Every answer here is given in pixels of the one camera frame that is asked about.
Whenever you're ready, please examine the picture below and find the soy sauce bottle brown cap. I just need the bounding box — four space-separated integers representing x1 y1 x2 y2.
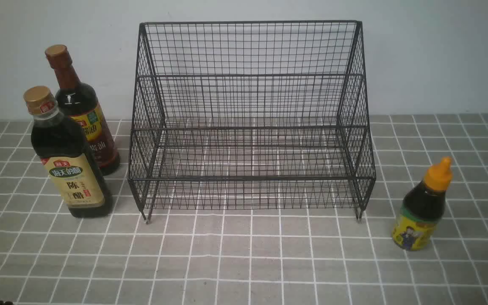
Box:
45 44 120 175

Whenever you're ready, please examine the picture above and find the vinegar bottle gold cap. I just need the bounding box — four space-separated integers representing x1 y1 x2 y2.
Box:
23 86 113 218

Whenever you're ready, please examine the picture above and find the small bottle orange cap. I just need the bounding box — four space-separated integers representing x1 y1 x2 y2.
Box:
391 157 453 251

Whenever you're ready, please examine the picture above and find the grey checkered tablecloth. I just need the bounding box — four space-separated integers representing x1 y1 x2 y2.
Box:
0 114 488 305

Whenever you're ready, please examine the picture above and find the black wire mesh rack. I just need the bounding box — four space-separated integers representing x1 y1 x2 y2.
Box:
128 20 377 221

